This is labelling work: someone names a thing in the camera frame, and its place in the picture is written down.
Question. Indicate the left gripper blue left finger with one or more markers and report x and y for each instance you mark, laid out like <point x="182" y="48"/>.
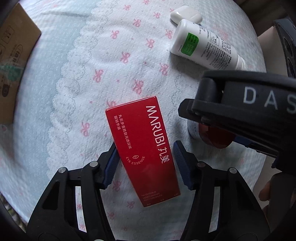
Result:
<point x="55" y="217"/>

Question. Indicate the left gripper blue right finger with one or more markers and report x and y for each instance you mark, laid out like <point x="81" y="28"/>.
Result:
<point x="224" y="207"/>

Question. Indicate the small red lid jar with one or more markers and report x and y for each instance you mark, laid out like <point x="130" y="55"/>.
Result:
<point x="210" y="135"/>

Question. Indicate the white supplement bottle green label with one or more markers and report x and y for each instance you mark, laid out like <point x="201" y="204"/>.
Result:
<point x="205" y="48"/>

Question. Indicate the red Marubi carton box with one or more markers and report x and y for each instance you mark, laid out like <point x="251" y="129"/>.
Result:
<point x="141" y="140"/>

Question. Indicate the white earbuds case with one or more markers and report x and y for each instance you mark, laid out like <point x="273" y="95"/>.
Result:
<point x="187" y="13"/>

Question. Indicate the person's right hand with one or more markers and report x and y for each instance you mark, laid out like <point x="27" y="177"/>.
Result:
<point x="279" y="191"/>

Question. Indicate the floral checkered bed sheet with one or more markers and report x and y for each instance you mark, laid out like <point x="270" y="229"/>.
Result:
<point x="93" y="55"/>

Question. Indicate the brown cardboard box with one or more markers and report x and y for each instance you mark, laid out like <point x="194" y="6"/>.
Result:
<point x="19" y="35"/>

